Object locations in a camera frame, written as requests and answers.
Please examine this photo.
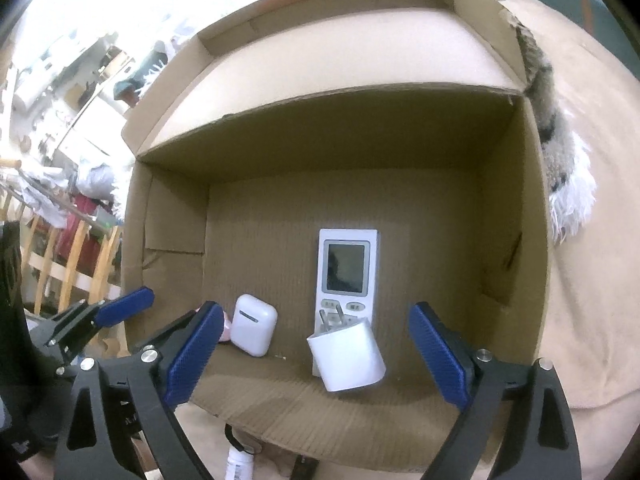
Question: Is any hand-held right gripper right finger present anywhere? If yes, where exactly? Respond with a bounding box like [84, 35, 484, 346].
[407, 301, 583, 480]

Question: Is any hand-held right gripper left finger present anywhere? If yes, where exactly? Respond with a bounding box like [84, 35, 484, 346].
[52, 301, 226, 480]

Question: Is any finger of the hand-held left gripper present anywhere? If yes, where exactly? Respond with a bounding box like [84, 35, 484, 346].
[30, 286, 155, 376]

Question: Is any white charger plug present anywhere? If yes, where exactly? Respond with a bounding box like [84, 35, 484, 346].
[306, 308, 387, 393]

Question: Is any white plastic bottle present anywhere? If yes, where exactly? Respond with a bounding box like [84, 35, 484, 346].
[226, 444, 255, 480]

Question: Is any brown cardboard box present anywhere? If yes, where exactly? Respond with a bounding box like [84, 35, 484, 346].
[120, 0, 553, 473]

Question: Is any white charger cube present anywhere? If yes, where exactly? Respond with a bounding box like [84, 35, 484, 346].
[231, 293, 278, 357]

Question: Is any wooden chair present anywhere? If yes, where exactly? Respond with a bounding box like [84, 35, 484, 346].
[0, 160, 123, 316]

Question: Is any red cloth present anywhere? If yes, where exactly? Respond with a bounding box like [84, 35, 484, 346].
[55, 195, 103, 261]

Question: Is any white cloth pile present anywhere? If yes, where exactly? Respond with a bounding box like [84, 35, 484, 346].
[75, 162, 127, 207]

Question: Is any white remote control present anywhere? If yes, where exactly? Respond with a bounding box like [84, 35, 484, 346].
[312, 229, 379, 380]

